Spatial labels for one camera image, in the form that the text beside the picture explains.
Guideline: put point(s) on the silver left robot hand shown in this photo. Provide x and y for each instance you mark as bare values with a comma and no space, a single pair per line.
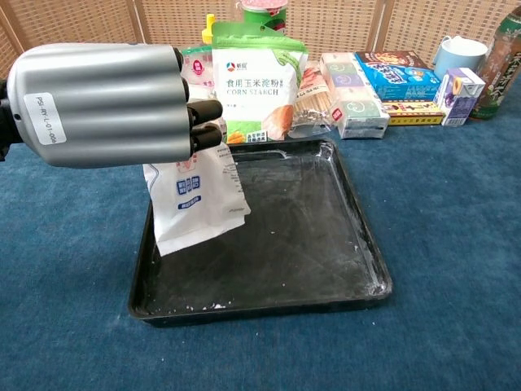
102,106

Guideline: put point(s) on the white snack packet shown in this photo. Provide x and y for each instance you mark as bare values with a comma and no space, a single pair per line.
195,203

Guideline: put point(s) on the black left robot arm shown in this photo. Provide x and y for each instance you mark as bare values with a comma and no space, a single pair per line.
3,118

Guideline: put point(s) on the pink white snack bag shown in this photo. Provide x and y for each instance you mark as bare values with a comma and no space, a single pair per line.
197,69

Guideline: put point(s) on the clear bag of noodles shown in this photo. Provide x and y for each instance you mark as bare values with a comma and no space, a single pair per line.
311,102

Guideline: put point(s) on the black baking tray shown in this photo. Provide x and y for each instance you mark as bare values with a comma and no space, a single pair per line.
293,244

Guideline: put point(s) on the wicker folding screen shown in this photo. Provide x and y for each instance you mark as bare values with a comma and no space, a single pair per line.
102,20

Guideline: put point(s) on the green white corn starch bag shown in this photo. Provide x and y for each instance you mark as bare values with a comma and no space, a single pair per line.
256,89

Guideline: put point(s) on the green cup with red lid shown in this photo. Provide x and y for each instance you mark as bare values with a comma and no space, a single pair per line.
264,16

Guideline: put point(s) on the pastel tissue multipack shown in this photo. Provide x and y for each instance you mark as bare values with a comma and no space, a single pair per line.
354,102

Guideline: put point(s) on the blue cookie box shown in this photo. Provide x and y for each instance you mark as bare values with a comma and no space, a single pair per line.
401,77

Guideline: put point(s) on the yellow and red flat box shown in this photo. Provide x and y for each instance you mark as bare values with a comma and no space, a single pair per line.
415,114

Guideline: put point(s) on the small purple drink carton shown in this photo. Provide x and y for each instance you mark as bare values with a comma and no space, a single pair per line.
460,97

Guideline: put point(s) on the light blue mug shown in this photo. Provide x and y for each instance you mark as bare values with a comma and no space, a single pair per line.
464,55

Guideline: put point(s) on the blue carpet table cover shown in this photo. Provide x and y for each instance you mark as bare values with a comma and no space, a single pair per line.
447,264

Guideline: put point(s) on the green tea bottle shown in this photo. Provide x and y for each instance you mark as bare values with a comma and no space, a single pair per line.
498,73

